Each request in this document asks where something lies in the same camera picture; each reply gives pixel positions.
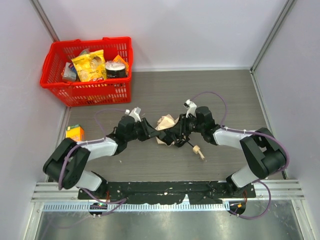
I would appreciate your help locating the orange snack packet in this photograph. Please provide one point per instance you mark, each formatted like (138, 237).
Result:
(120, 61)

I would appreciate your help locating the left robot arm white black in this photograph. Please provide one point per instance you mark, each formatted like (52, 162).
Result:
(67, 163)

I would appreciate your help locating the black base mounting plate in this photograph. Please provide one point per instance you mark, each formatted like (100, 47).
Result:
(167, 192)

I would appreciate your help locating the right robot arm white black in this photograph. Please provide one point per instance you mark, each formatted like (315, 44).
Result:
(264, 155)

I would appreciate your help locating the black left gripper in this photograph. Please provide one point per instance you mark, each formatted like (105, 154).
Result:
(145, 128)

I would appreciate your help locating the grey small box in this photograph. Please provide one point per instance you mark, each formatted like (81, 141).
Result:
(67, 74)

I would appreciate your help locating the red plastic shopping basket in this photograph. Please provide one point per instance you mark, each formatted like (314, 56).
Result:
(76, 94)

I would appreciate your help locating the yellow chips bag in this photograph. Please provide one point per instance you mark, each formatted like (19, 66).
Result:
(90, 67)

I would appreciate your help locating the black cd spindle case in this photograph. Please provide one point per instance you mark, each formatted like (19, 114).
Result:
(114, 71)

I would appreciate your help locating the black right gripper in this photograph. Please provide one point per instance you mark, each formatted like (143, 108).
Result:
(183, 126)

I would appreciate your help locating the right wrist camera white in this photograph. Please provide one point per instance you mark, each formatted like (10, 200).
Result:
(190, 108)

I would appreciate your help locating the orange juice carton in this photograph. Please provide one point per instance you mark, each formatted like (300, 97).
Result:
(75, 132)

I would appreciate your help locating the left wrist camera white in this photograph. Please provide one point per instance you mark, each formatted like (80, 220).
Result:
(134, 113)

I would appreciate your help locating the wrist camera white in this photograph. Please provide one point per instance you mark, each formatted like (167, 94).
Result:
(134, 113)
(190, 108)

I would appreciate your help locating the white slotted cable duct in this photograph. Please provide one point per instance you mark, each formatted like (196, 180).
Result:
(90, 206)

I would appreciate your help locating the beige and black umbrella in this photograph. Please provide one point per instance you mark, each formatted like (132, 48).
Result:
(173, 134)

